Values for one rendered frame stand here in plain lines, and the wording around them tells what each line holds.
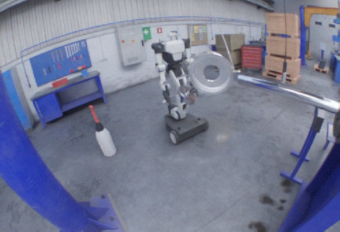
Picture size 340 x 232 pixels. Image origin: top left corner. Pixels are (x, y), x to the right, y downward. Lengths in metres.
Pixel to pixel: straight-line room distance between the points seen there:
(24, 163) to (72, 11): 4.45
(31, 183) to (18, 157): 0.17
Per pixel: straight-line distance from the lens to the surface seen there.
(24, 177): 1.00
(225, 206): 1.61
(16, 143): 0.94
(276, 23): 5.21
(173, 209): 1.59
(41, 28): 4.95
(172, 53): 1.90
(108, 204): 1.77
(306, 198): 1.92
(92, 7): 5.01
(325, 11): 7.84
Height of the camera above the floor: 1.44
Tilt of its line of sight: 26 degrees down
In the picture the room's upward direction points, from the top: 8 degrees counter-clockwise
